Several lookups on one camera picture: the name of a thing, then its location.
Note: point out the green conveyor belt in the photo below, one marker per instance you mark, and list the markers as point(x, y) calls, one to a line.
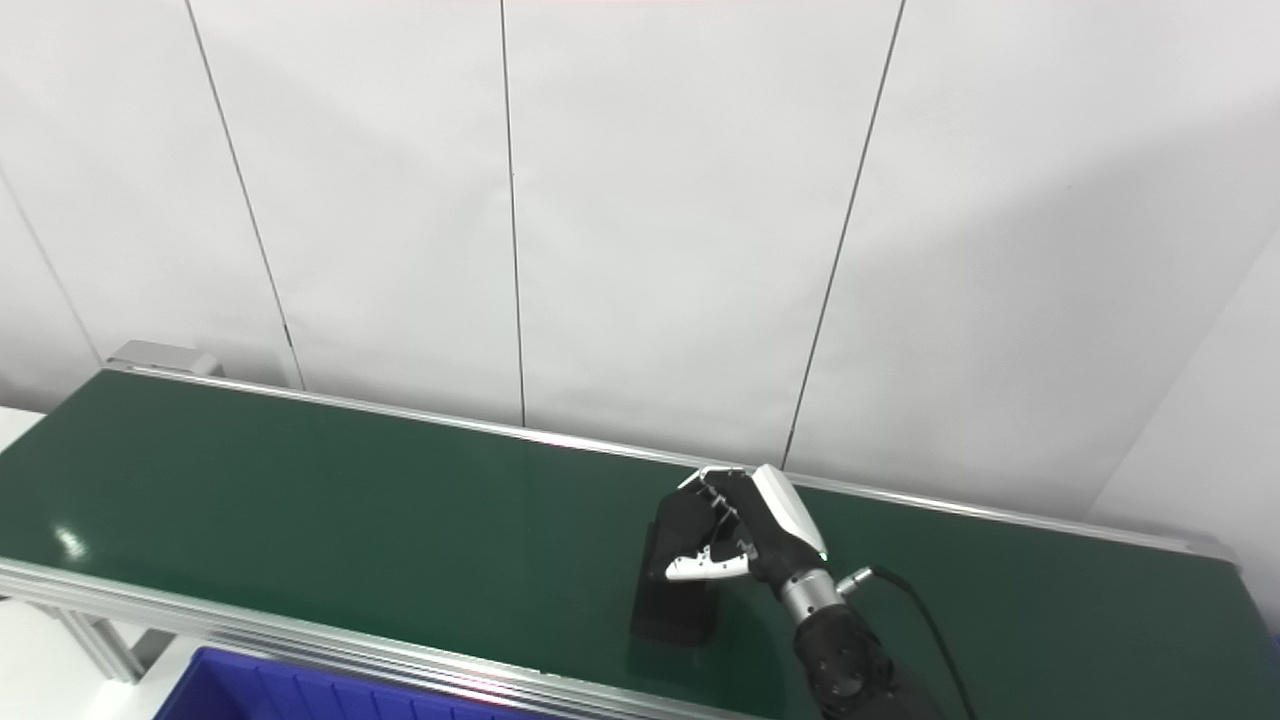
point(400, 520)

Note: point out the aluminium conveyor leg frame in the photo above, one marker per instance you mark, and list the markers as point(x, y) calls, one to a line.
point(105, 648)

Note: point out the blue plastic bin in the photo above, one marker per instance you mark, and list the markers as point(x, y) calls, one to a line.
point(260, 692)

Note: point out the grey conveyor motor housing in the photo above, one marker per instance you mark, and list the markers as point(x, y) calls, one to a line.
point(160, 358)

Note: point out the black cylinder block part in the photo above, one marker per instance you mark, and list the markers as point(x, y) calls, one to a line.
point(675, 610)

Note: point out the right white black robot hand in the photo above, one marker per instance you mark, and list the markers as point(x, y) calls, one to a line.
point(775, 530)

